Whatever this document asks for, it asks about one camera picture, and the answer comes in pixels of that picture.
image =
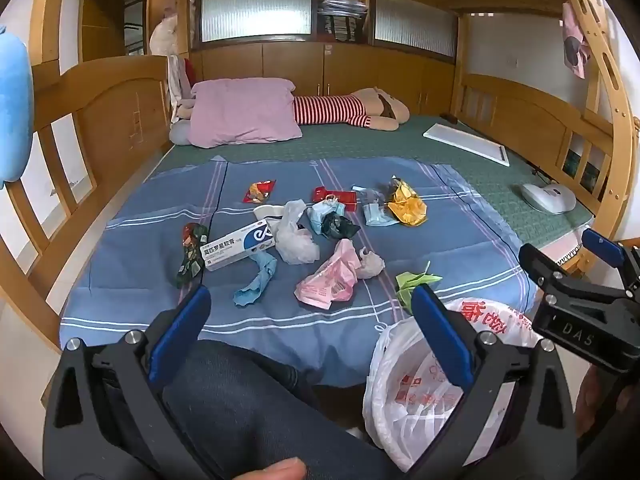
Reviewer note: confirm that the white plush toy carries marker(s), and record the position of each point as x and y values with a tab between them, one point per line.
162	35

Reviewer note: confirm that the white red cloth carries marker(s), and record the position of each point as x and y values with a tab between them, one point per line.
177	80

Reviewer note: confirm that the red snack wrapper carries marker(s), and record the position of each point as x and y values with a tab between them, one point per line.
257	191

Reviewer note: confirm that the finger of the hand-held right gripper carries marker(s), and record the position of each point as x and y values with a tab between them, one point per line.
542	267
602	249

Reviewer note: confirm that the green folded paper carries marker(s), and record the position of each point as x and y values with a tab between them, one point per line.
415	280

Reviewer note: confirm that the dark green plastic bag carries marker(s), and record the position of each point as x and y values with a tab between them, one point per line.
337	227

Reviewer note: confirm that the white red-printed plastic bag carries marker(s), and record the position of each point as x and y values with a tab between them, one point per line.
400	390

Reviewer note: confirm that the pink hanging cloth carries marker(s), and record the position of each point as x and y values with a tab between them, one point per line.
575	45

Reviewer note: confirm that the frosted glass window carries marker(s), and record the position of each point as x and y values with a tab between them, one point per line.
255	12
415	25

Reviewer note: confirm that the green bed mat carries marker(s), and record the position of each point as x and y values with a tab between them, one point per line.
360	142

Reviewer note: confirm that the pink plastic wrapper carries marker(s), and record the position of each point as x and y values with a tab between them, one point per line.
325	280

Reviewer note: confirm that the thin white plastic bag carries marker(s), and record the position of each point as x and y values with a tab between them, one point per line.
295	245

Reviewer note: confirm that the blue rubber glove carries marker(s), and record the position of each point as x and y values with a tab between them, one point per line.
252	287

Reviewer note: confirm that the wooden wall cabinets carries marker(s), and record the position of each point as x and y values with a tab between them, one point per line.
300	65

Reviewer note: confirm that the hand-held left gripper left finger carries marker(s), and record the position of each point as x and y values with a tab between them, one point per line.
185	325

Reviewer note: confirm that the blue striped bed sheet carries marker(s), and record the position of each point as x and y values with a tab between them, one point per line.
450	240

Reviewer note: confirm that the crumpled white tissue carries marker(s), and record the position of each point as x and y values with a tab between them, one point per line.
371	265

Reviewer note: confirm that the pink pillow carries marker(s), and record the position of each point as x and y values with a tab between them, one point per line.
240	110

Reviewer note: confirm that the yellow snack wrapper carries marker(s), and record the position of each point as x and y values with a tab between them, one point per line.
407	207

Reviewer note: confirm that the red striped plush doll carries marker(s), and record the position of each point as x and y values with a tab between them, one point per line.
325	109

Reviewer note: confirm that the white oval device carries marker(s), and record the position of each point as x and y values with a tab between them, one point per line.
547	197

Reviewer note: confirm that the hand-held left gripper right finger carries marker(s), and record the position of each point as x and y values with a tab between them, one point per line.
442	340

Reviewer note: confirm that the person's left hand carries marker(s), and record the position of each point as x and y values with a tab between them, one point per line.
282	470

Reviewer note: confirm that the stack of books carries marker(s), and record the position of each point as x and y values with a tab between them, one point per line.
342	10

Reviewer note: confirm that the green wafer wrapper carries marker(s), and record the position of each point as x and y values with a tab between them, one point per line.
190	255

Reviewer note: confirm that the person's leg in dark jeans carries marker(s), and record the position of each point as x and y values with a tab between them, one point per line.
240	400

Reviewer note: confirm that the white blue ointment box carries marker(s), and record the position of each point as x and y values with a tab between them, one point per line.
235	247

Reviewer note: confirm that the crumpled blue face mask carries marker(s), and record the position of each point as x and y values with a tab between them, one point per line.
316	217

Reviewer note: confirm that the blue plush toy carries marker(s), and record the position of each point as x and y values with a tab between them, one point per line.
15	110

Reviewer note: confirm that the pale grey cushion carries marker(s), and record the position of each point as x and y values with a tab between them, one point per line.
179	134

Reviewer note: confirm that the white flat board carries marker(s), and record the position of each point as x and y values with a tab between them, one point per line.
465	142

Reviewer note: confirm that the clear face mask packet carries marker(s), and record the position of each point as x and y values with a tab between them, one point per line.
372	212

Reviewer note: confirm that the red cardboard box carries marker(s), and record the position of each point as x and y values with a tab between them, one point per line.
325	193

